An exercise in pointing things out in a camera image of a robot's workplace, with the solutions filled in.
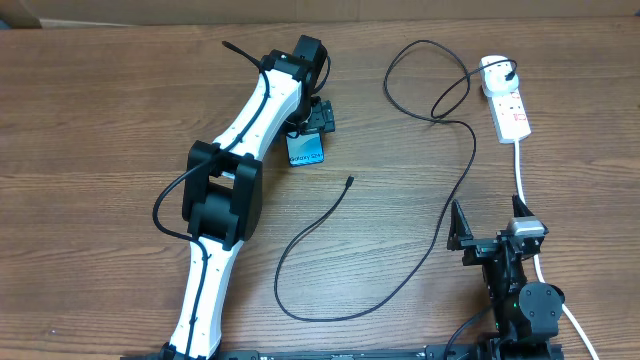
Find black USB charging cable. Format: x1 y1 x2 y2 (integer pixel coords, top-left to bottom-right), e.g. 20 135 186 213
273 39 518 323

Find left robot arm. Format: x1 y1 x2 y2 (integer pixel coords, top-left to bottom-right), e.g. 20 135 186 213
157 35 335 359

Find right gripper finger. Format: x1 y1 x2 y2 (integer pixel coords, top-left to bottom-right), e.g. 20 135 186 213
512 195 533 218
447 200 473 251

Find Samsung Galaxy smartphone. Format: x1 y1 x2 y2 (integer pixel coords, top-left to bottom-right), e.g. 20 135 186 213
286 132 324 167

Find white charger plug adapter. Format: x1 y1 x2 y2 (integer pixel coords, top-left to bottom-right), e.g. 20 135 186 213
479 55 519 98

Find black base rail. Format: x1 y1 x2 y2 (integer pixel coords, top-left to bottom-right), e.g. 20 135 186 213
119 343 565 360

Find white power strip cord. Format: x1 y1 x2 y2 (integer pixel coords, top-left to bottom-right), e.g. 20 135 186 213
512 140 601 360

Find white power strip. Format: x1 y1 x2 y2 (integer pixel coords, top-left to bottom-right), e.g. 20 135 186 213
488 90 531 144

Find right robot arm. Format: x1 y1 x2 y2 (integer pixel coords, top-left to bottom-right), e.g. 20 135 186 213
443 195 565 359

